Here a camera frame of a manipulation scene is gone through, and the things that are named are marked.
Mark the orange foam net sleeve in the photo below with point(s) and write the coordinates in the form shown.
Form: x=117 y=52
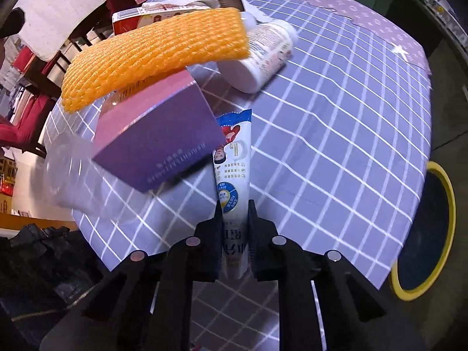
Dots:
x=153 y=51

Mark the clear plastic cup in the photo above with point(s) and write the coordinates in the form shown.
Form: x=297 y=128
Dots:
x=69 y=175

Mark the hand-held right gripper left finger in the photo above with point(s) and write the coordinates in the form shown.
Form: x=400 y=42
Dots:
x=210 y=248

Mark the yellow rimmed trash bin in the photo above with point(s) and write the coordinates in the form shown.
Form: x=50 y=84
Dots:
x=448 y=190

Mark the purple grid tablecloth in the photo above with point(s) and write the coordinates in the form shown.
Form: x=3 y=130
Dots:
x=329 y=135

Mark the white plastic bottle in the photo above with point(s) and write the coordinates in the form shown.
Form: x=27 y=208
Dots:
x=263 y=55

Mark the purple cardboard box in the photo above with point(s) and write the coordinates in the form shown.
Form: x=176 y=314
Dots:
x=157 y=142

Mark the red chair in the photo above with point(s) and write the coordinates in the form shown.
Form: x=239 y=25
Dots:
x=25 y=117

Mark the black bag with zipper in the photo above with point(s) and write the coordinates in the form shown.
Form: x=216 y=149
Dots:
x=44 y=270

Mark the white crumpled wrapper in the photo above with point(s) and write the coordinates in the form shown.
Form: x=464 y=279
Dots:
x=254 y=20

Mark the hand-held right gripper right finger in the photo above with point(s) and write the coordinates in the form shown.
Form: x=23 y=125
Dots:
x=261 y=248

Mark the red white carton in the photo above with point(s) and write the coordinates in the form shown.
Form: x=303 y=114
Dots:
x=128 y=22

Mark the white cardboard sheet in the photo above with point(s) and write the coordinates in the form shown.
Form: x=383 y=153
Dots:
x=55 y=14

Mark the white blue toothpaste tube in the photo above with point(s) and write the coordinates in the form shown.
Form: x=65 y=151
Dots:
x=234 y=175

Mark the kitchen counter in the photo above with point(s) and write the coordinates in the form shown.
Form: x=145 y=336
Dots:
x=438 y=0

